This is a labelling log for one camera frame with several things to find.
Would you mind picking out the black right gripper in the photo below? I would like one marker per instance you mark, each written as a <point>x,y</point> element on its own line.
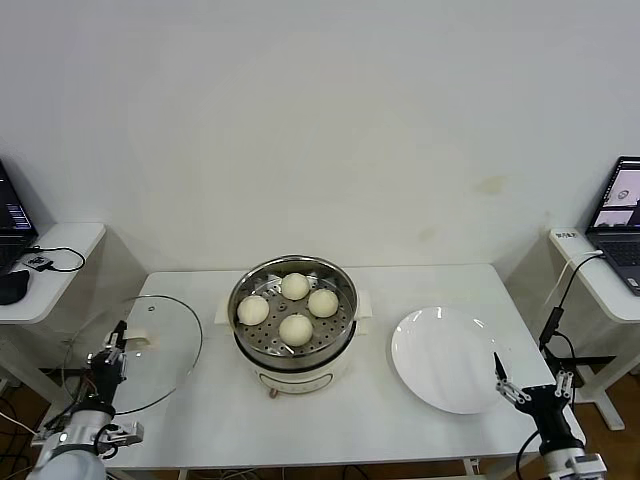
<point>547,405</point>

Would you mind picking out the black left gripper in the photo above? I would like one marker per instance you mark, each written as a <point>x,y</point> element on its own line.
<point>107,375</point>

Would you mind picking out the white steamed baozi bun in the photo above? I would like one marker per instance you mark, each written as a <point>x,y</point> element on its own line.
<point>295,286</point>
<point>322,303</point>
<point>296,330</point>
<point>253,310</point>

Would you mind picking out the stainless steel steamer basket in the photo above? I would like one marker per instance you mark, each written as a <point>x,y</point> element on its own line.
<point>300,357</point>

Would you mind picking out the white round plate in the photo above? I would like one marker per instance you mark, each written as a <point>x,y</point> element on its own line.
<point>445,360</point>

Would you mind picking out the white side desk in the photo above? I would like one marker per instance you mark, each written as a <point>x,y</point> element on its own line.
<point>60,260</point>
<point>610,300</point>

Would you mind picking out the small black hub box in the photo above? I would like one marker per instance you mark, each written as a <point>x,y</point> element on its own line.
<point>39,262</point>

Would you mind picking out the black computer mouse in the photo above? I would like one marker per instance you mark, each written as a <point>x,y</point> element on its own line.
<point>12,287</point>

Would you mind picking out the white printed label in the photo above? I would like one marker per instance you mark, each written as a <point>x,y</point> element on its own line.
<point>565,234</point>

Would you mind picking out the black laptop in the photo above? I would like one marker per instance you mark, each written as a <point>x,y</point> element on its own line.
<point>10,215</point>

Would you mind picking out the grey laptop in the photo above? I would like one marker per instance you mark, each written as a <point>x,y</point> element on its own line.
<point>617,200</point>

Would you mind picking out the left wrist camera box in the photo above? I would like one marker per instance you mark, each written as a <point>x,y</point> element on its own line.
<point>127,432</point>

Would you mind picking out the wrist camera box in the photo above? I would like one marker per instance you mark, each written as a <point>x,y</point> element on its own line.
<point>127,432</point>
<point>592,465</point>

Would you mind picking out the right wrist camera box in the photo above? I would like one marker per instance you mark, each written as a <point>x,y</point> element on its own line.
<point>592,465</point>

